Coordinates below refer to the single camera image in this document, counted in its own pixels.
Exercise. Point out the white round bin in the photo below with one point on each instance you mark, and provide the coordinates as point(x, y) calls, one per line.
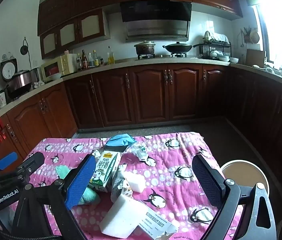
point(243, 172)

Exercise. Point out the black steel range hood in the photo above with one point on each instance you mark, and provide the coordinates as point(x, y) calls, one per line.
point(156, 25)

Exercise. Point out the wooden base cabinets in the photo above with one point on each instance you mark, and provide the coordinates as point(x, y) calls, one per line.
point(151, 92)

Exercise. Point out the cream microwave oven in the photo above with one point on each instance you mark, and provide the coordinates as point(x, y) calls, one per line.
point(61, 66)

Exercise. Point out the black wok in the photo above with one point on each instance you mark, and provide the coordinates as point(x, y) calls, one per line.
point(177, 47)

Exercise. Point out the silver rice cooker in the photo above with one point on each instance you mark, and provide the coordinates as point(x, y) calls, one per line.
point(19, 82)

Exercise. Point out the steel canister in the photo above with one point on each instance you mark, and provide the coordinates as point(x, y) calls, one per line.
point(34, 76)

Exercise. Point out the black hanging ladle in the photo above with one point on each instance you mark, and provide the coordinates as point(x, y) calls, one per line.
point(24, 49)

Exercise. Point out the blue plastic packet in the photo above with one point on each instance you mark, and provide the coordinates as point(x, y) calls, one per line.
point(121, 140)

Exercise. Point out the small white foam block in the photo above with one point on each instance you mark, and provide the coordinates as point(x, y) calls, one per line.
point(136, 180)

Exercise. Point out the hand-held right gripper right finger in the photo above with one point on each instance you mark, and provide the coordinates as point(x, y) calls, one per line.
point(206, 178)

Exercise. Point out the hanging utensil holder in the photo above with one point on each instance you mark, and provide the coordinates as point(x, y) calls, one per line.
point(252, 36)

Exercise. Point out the teal cloth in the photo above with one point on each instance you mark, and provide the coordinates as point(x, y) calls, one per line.
point(89, 197)

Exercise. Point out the brown sauce bottle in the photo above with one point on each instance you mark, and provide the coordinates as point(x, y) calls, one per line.
point(84, 60)

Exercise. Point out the small dark sauce bottle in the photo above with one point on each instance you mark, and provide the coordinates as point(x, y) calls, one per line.
point(79, 64)

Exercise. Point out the wooden wall cabinets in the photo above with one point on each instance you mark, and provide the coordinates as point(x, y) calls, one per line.
point(93, 0)

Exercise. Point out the wooden cutting board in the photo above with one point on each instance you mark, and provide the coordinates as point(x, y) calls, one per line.
point(254, 58)

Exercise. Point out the white dial kitchen scale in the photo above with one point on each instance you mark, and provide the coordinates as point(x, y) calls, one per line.
point(8, 70)

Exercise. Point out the dark cooking pot with lid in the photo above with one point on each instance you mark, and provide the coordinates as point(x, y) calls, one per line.
point(144, 49)

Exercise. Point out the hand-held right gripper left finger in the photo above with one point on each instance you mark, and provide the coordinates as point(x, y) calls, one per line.
point(81, 180)

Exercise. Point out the pink penguin print blanket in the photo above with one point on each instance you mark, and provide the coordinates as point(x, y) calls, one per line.
point(193, 142)

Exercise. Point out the clear condiment bottle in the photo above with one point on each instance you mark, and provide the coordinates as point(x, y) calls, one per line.
point(90, 61)
point(95, 60)

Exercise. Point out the green white milk carton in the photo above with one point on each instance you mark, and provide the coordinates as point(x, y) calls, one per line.
point(104, 170)

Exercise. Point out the white bowl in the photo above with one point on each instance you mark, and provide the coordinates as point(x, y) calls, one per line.
point(234, 60)
point(224, 59)
point(55, 77)

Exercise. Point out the white printed milk pouch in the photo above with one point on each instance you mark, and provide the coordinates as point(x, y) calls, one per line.
point(121, 187)

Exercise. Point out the torn white tablet box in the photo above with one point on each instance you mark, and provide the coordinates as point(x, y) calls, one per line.
point(154, 221)

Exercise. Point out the gas stove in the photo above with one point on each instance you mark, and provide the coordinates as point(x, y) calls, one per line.
point(161, 56)

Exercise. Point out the black dish rack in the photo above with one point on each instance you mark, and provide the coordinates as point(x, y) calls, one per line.
point(214, 47)

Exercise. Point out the large white foam block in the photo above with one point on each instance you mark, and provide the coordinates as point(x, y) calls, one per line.
point(121, 217)

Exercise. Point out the yellow cooking oil bottle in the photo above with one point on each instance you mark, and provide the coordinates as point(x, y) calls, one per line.
point(111, 57)

